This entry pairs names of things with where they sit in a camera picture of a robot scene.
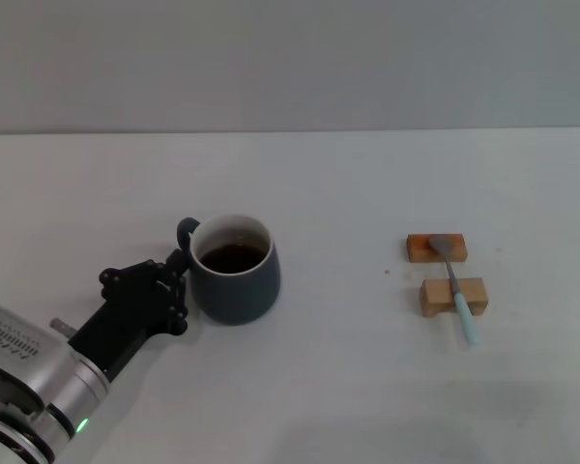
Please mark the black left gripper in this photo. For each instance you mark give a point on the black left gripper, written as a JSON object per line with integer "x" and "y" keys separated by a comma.
{"x": 121, "y": 324}

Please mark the dark grey ceramic mug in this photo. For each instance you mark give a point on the dark grey ceramic mug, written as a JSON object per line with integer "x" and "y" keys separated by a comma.
{"x": 241, "y": 299}

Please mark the dark coffee liquid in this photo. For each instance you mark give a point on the dark coffee liquid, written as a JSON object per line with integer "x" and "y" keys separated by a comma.
{"x": 232, "y": 258}

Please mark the reddish brown wooden block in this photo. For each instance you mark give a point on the reddish brown wooden block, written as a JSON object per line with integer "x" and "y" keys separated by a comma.
{"x": 418, "y": 249}

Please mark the light wooden notched block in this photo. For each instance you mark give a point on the light wooden notched block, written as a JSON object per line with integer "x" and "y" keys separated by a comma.
{"x": 435, "y": 295}

